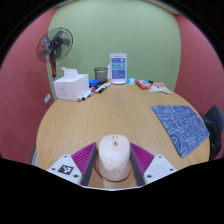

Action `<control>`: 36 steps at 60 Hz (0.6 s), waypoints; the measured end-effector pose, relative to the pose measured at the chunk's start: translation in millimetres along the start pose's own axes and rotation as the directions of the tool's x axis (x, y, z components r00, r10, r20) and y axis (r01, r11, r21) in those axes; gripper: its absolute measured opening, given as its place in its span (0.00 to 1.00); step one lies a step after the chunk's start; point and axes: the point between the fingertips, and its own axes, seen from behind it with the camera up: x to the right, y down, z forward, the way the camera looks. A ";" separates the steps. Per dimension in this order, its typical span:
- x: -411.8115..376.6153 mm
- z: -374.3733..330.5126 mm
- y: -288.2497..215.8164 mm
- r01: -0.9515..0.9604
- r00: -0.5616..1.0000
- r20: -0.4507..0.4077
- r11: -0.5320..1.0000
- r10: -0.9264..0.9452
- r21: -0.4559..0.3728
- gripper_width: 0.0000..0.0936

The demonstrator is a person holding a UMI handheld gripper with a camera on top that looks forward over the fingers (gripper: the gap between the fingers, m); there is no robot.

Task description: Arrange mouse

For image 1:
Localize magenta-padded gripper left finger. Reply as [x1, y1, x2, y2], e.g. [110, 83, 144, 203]
[46, 141, 98, 187]

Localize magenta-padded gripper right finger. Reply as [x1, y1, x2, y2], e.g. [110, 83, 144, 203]
[129, 142, 178, 187]

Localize cream computer mouse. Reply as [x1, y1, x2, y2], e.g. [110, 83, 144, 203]
[94, 133, 133, 183]

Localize blue patterned mouse pad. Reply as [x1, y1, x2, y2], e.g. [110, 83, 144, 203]
[151, 104, 211, 159]

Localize whiteboard marker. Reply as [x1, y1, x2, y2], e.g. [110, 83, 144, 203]
[77, 87, 96, 102]
[94, 81, 112, 94]

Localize white tissue box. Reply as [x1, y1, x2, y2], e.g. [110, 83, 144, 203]
[53, 66, 90, 102]

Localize blue whiteboard eraser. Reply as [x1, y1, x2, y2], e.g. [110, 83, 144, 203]
[88, 78, 100, 88]

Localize black office chair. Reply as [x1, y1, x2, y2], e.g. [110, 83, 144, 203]
[199, 105, 224, 161]

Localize dark mesh pen cup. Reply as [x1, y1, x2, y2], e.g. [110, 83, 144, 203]
[93, 66, 109, 84]

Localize acrylic sign stand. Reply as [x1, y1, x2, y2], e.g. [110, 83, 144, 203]
[109, 52, 128, 85]

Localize standing electric fan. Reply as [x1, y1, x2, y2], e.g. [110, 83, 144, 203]
[35, 27, 74, 81]

